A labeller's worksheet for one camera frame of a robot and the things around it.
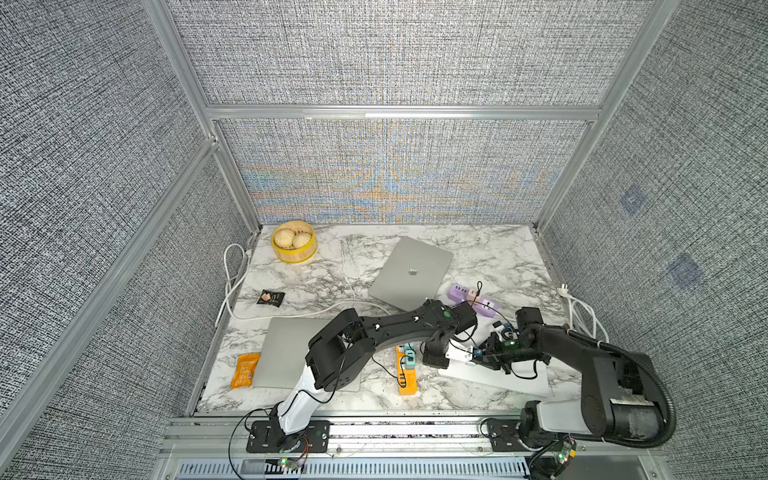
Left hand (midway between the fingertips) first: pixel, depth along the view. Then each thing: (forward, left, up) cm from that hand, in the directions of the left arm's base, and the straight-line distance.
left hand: (443, 355), depth 84 cm
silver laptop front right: (-6, -9, 0) cm, 11 cm away
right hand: (+1, -8, 0) cm, 8 cm away
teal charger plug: (-1, +10, +5) cm, 11 cm away
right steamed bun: (+42, +45, +4) cm, 62 cm away
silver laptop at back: (+31, +5, -3) cm, 32 cm away
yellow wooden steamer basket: (+38, +46, 0) cm, 60 cm away
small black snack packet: (+22, +53, -1) cm, 57 cm away
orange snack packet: (0, +56, -1) cm, 56 cm away
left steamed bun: (+45, +51, +2) cm, 69 cm away
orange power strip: (-6, +11, 0) cm, 12 cm away
